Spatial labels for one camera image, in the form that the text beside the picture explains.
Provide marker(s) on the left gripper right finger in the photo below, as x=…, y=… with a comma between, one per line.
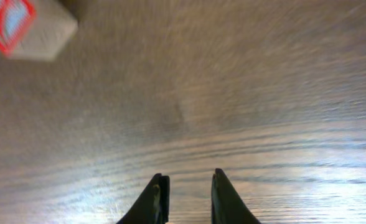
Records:
x=227, y=205

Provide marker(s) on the red I block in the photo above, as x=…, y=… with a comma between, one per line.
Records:
x=34, y=29

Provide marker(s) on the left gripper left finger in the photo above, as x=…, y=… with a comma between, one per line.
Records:
x=152, y=206

